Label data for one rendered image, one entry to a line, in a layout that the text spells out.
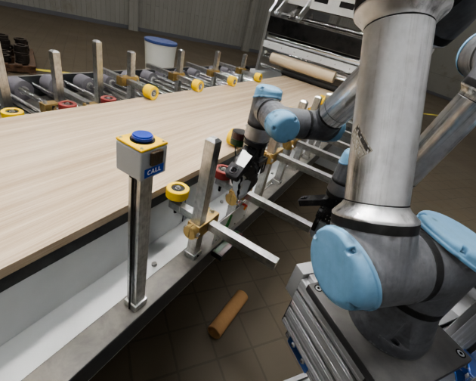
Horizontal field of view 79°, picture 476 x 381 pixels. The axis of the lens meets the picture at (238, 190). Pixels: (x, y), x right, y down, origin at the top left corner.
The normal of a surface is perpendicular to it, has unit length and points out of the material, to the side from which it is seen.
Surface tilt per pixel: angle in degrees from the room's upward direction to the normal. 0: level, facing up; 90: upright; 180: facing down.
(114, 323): 0
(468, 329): 90
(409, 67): 65
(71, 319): 0
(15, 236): 0
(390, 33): 75
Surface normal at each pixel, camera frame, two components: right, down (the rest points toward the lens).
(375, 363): 0.22, -0.82
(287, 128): 0.25, 0.57
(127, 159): -0.51, 0.36
